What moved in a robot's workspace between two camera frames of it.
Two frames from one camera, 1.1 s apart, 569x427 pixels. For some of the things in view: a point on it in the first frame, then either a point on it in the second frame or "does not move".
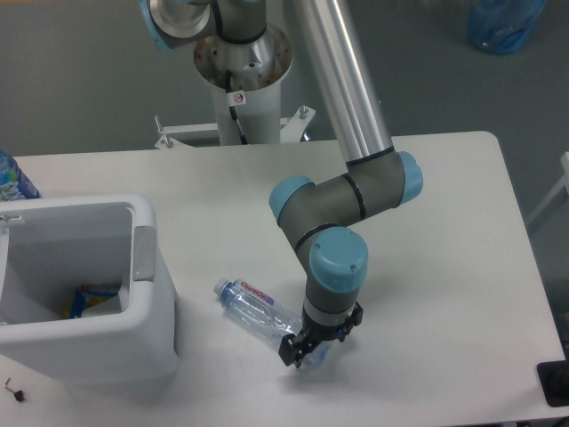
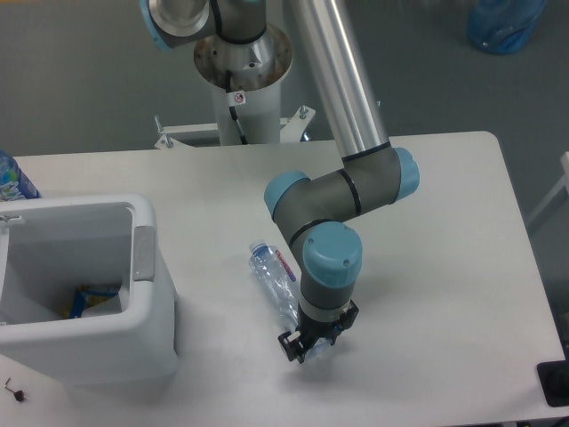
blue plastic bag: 501,27 does not move
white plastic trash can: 51,245 does not move
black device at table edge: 554,380 does not move
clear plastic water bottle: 269,317 -> 277,273
